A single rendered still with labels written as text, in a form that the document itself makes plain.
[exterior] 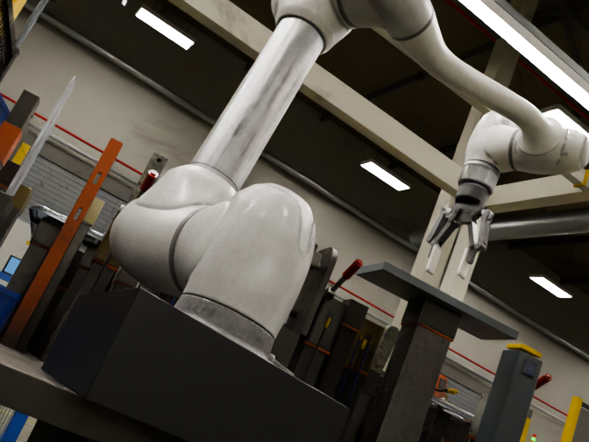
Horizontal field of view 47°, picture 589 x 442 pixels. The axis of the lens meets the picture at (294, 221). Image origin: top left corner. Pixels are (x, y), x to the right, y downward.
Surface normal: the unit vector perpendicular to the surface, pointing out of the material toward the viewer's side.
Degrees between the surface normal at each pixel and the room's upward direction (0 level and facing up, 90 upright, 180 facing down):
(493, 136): 89
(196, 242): 90
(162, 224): 84
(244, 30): 90
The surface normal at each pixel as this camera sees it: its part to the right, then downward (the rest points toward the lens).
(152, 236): -0.56, -0.29
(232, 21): 0.47, -0.09
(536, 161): -0.44, 0.81
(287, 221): 0.47, -0.40
